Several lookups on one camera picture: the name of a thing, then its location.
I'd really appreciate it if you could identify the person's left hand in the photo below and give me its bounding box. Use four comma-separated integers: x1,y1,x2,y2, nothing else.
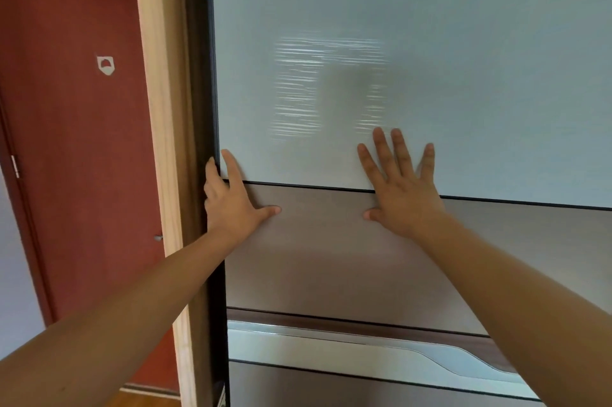
203,149,282,248

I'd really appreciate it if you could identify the person's right hand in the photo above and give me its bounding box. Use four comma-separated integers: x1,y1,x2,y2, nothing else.
357,127,448,242

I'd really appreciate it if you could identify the wooden wardrobe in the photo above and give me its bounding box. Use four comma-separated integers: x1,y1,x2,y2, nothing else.
130,0,612,407

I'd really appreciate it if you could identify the frosted wardrobe sliding door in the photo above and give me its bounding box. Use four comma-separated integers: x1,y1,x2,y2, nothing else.
205,0,612,407

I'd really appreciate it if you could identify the person's left forearm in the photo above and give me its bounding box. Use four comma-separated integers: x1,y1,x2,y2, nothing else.
0,228,240,407

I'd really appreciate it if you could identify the person's right forearm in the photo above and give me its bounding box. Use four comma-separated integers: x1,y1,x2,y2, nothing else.
413,212,612,407

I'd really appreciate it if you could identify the red wooden room door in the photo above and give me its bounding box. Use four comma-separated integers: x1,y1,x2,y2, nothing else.
0,0,180,396

